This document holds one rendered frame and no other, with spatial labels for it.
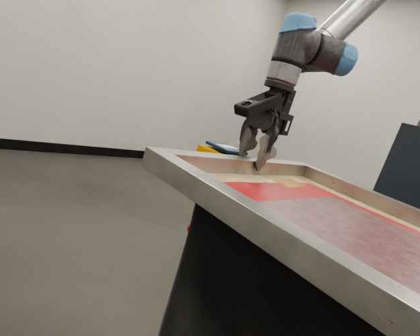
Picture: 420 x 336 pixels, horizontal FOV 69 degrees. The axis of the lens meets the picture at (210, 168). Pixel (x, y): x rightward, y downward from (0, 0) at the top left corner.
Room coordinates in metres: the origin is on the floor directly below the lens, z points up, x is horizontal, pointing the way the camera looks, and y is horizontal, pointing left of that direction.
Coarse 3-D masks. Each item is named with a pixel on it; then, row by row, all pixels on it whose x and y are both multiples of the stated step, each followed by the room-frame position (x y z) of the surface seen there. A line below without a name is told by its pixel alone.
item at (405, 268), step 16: (240, 192) 0.56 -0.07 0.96; (256, 192) 0.59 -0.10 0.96; (272, 192) 0.63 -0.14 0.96; (272, 208) 0.51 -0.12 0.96; (288, 208) 0.54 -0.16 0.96; (304, 208) 0.57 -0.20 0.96; (304, 224) 0.48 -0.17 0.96; (320, 224) 0.50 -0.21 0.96; (336, 224) 0.53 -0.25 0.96; (336, 240) 0.45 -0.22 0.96; (352, 240) 0.47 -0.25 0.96; (368, 240) 0.49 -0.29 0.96; (352, 256) 0.40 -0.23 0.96; (368, 256) 0.42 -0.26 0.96; (384, 256) 0.44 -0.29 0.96; (400, 256) 0.46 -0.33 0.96; (384, 272) 0.38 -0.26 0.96; (400, 272) 0.40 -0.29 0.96; (416, 272) 0.41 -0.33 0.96; (416, 288) 0.36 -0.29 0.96
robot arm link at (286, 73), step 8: (272, 64) 0.75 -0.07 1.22; (280, 64) 0.73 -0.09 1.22; (288, 64) 0.73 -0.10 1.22; (272, 72) 0.74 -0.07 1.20; (280, 72) 0.73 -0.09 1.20; (288, 72) 0.73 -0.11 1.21; (296, 72) 0.74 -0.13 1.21; (272, 80) 0.74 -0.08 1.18; (280, 80) 0.73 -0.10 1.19; (288, 80) 0.73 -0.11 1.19; (296, 80) 0.74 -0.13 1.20
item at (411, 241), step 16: (288, 192) 0.67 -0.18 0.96; (304, 192) 0.71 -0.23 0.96; (320, 192) 0.77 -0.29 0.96; (320, 208) 0.61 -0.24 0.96; (336, 208) 0.65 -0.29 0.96; (352, 208) 0.69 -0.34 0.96; (352, 224) 0.56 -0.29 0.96; (368, 224) 0.60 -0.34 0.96; (384, 224) 0.63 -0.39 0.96; (400, 224) 0.68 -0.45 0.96; (384, 240) 0.52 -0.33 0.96; (400, 240) 0.55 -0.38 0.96; (416, 240) 0.58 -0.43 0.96; (416, 256) 0.49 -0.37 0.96
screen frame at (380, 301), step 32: (160, 160) 0.51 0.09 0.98; (192, 160) 0.59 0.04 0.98; (224, 160) 0.66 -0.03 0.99; (256, 160) 0.75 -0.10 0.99; (192, 192) 0.45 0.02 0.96; (224, 192) 0.41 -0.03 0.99; (352, 192) 0.82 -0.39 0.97; (256, 224) 0.36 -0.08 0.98; (288, 224) 0.36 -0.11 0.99; (416, 224) 0.71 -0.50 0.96; (288, 256) 0.32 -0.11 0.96; (320, 256) 0.30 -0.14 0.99; (320, 288) 0.29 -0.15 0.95; (352, 288) 0.27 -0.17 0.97; (384, 288) 0.26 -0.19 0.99; (384, 320) 0.25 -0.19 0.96; (416, 320) 0.24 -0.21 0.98
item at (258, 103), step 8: (256, 96) 0.74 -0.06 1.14; (264, 96) 0.73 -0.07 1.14; (272, 96) 0.72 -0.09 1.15; (280, 96) 0.73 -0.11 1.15; (240, 104) 0.70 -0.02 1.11; (248, 104) 0.69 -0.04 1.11; (256, 104) 0.69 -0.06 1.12; (264, 104) 0.70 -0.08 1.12; (272, 104) 0.72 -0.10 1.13; (240, 112) 0.69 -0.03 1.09; (248, 112) 0.68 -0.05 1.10; (256, 112) 0.69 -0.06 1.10
